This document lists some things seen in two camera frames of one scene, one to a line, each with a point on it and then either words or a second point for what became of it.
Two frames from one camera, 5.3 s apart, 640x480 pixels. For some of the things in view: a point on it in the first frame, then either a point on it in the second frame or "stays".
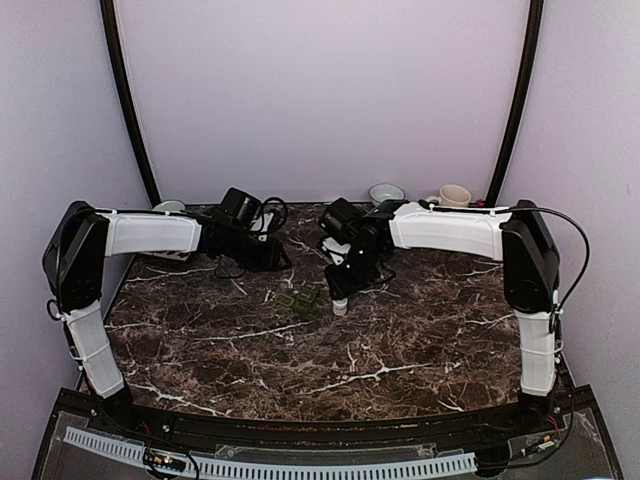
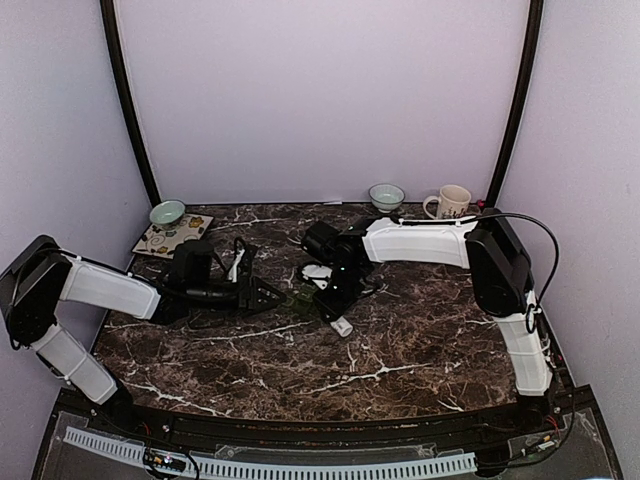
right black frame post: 536,17 stays
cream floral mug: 452,195 stays
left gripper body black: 256,259 → 244,286
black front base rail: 79,414 stays
